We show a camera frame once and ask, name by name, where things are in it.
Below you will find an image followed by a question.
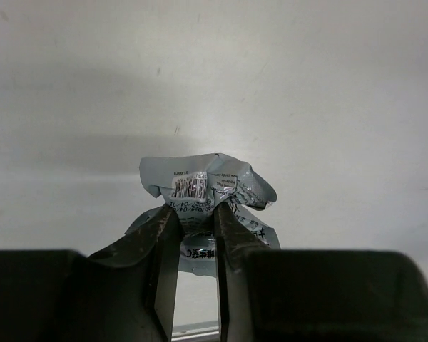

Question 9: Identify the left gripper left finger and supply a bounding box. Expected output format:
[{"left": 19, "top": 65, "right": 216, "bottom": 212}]
[{"left": 0, "top": 205, "right": 183, "bottom": 341}]

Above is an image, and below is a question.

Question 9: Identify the silver foil snack packet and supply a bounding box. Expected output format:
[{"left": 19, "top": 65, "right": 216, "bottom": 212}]
[{"left": 139, "top": 153, "right": 280, "bottom": 277}]

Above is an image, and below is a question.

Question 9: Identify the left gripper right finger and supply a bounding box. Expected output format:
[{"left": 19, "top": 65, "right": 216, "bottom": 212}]
[{"left": 213, "top": 204, "right": 428, "bottom": 341}]

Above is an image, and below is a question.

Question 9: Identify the aluminium frame rail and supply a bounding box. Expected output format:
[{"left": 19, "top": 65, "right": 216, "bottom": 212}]
[{"left": 171, "top": 321, "right": 220, "bottom": 342}]

